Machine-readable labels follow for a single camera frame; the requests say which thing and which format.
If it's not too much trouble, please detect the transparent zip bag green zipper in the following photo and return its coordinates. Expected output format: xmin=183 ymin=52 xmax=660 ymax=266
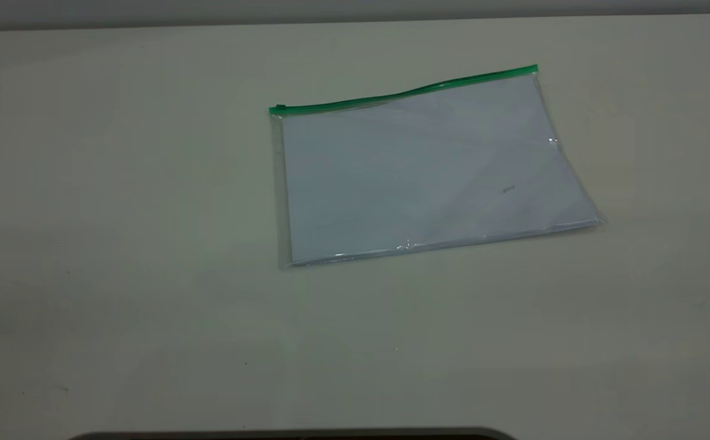
xmin=268 ymin=64 xmax=604 ymax=271

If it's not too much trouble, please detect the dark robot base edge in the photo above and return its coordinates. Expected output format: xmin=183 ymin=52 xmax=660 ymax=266
xmin=67 ymin=427 xmax=518 ymax=440

